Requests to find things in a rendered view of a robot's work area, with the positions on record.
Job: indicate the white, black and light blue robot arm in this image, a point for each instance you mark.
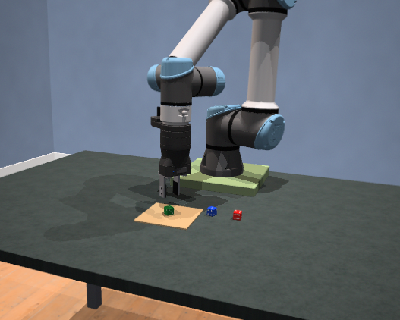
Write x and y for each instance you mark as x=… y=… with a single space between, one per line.
x=257 y=123

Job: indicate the orange flat mat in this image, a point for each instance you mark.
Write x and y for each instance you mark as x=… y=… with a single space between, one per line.
x=182 y=218

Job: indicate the red die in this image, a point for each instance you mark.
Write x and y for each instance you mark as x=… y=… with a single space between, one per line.
x=237 y=215

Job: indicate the green die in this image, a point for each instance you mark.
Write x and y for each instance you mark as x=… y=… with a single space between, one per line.
x=168 y=210

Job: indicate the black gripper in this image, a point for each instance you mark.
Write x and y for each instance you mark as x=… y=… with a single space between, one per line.
x=175 y=144

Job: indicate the blue die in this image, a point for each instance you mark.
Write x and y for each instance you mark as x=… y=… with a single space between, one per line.
x=211 y=211

